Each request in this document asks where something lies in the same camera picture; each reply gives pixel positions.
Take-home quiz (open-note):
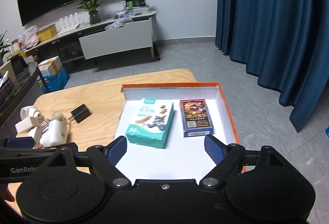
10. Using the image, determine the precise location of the white tv cabinet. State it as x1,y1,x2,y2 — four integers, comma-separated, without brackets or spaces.
26,11,157,64

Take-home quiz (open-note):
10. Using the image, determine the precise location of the dark glass side table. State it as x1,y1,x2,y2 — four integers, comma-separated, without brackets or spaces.
1,62,43,127

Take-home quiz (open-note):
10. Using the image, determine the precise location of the red card deck box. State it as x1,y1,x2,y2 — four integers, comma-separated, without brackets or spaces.
180,99,214,137

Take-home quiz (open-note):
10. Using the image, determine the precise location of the yellow box on cabinet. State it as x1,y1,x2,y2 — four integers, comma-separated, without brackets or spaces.
37,24,57,42

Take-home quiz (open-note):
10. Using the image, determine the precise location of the white mosquito repellent heater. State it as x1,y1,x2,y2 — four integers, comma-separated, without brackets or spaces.
40,111,70,147

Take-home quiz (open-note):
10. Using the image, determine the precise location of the clear plastic bags pile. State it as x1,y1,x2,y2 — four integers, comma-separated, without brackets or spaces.
104,17,133,31

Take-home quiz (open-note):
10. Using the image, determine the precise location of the blue curtain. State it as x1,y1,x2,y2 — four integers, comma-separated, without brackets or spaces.
215,0,328,131

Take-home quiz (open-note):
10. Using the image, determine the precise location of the potted green plant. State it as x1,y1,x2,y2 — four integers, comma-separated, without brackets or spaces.
75,0,103,25

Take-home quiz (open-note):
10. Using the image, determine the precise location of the black power adapter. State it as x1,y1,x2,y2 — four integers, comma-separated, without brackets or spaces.
68,104,92,123

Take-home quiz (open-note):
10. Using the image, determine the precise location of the white rectangular box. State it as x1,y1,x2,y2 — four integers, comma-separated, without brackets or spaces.
15,117,39,134

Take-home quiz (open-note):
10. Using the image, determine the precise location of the white round plug device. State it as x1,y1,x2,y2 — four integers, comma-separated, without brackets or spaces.
20,106,43,120

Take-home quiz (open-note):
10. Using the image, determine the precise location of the blue plastic bag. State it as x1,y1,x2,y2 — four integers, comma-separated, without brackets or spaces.
43,67,70,92

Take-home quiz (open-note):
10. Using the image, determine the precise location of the purple storage tin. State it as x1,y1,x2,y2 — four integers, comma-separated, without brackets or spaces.
0,78,15,105

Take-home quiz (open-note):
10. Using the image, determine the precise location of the adhesive bandage box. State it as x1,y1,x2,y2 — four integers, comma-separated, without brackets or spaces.
125,98,174,149

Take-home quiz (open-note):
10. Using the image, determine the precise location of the orange white cardboard tray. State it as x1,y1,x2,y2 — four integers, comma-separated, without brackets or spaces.
115,82,240,182

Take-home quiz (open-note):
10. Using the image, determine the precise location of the white yellow cardboard box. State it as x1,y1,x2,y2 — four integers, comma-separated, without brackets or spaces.
38,56,63,77

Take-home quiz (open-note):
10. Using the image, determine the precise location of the white router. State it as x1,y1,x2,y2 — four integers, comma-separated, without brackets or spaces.
58,12,80,35

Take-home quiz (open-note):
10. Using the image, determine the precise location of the white plastic bag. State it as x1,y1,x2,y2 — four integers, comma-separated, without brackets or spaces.
18,25,40,49

